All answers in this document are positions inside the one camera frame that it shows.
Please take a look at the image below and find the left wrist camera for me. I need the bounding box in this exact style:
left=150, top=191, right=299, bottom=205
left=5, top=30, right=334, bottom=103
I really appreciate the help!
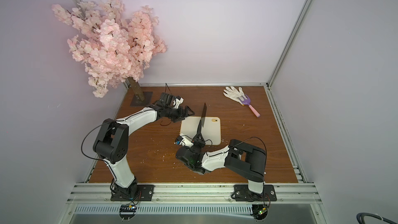
left=173, top=96, right=184, bottom=109

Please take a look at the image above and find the left circuit board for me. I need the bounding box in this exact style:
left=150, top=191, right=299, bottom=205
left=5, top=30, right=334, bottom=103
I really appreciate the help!
left=119, top=204, right=138, bottom=222

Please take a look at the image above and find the white cutting board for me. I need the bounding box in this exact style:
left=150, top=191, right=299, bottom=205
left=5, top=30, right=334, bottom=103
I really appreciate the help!
left=180, top=116, right=221, bottom=146

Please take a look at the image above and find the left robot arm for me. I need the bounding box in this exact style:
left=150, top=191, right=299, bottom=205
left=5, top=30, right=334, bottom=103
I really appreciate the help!
left=93, top=93, right=194, bottom=201

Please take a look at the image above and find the black cable bottom right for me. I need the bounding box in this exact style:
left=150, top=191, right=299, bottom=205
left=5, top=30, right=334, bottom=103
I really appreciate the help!
left=356, top=213, right=398, bottom=224

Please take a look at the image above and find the right circuit board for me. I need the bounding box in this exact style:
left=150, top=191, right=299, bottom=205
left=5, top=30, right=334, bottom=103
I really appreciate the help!
left=251, top=204, right=268, bottom=221

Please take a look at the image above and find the purple pink toy rake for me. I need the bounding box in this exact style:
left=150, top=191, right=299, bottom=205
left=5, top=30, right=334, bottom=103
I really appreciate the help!
left=238, top=94, right=261, bottom=118

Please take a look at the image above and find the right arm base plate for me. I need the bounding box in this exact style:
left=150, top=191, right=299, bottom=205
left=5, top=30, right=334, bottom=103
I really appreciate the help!
left=231, top=184, right=277, bottom=202

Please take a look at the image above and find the circuit board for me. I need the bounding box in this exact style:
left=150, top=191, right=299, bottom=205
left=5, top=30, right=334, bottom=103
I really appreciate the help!
left=251, top=204, right=268, bottom=221
left=119, top=204, right=138, bottom=222

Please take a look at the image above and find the black cleaver knife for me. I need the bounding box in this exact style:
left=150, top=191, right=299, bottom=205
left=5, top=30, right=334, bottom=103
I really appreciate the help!
left=197, top=103, right=207, bottom=135

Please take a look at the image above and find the white work glove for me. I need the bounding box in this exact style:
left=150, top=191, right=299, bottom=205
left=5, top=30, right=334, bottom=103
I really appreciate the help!
left=223, top=86, right=245, bottom=105

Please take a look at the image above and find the pink cherry blossom tree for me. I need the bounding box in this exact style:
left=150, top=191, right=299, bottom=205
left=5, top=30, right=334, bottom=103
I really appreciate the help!
left=51, top=0, right=167, bottom=98

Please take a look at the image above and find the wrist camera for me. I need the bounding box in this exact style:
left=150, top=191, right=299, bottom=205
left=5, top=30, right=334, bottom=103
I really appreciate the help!
left=173, top=96, right=184, bottom=109
left=175, top=135, right=193, bottom=147

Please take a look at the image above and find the aluminium front rail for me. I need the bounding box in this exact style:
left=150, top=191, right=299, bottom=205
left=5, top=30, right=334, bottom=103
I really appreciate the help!
left=66, top=183, right=322, bottom=204

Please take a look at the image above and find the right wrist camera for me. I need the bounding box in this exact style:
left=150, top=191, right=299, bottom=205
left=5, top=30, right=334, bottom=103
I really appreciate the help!
left=175, top=135, right=193, bottom=147

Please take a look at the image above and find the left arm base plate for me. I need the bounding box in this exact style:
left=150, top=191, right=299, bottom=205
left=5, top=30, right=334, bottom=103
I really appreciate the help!
left=110, top=184, right=155, bottom=202

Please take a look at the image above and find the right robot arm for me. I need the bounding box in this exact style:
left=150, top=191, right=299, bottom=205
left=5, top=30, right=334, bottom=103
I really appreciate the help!
left=175, top=135, right=267, bottom=195

